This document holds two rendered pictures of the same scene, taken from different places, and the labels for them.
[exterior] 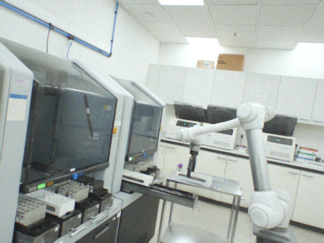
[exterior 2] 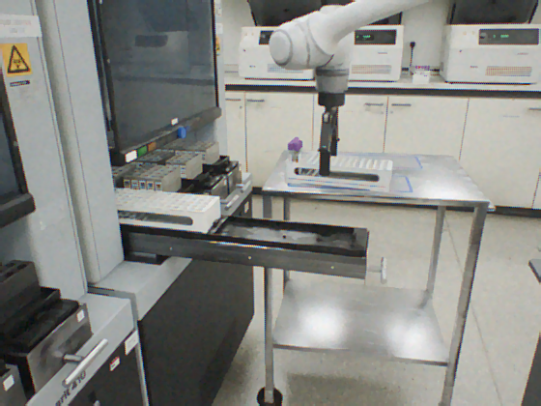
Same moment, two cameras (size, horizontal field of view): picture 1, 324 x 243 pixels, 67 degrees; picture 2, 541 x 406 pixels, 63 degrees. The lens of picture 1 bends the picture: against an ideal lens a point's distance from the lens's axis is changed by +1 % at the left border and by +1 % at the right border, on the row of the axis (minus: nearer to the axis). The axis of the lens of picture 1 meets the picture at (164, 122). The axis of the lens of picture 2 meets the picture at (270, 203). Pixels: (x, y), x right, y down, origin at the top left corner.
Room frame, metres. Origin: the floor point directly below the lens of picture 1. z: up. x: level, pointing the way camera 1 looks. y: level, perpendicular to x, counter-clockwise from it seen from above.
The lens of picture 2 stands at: (0.83, -0.02, 1.23)
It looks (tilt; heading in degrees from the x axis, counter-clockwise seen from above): 21 degrees down; 356
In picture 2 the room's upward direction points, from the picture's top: straight up
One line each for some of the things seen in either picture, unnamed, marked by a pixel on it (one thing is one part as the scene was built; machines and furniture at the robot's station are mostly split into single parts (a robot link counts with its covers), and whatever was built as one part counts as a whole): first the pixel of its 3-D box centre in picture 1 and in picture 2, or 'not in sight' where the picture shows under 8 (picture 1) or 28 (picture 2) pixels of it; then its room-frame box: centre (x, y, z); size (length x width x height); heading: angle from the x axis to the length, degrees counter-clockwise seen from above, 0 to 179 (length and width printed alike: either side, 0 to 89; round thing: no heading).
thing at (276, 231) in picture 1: (274, 225); not in sight; (1.60, -0.83, 0.73); 0.22 x 0.18 x 0.06; 161
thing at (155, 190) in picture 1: (153, 190); (227, 239); (1.76, 0.01, 0.78); 0.73 x 0.14 x 0.09; 71
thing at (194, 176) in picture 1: (193, 177); (338, 171); (2.03, -0.31, 0.85); 0.30 x 0.10 x 0.06; 68
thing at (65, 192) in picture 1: (70, 191); not in sight; (1.32, 0.45, 0.85); 0.12 x 0.02 x 0.06; 161
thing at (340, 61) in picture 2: (196, 134); (330, 38); (2.03, -0.28, 1.21); 0.13 x 0.11 x 0.16; 137
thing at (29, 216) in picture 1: (33, 214); not in sight; (1.01, 0.49, 0.85); 0.12 x 0.02 x 0.06; 162
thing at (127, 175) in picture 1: (132, 177); (155, 211); (1.81, 0.18, 0.83); 0.30 x 0.10 x 0.06; 71
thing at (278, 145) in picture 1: (274, 135); (491, 27); (3.90, -1.77, 1.25); 0.62 x 0.56 x 0.69; 161
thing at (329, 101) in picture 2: (193, 155); (330, 107); (2.04, -0.29, 1.03); 0.08 x 0.07 x 0.09; 158
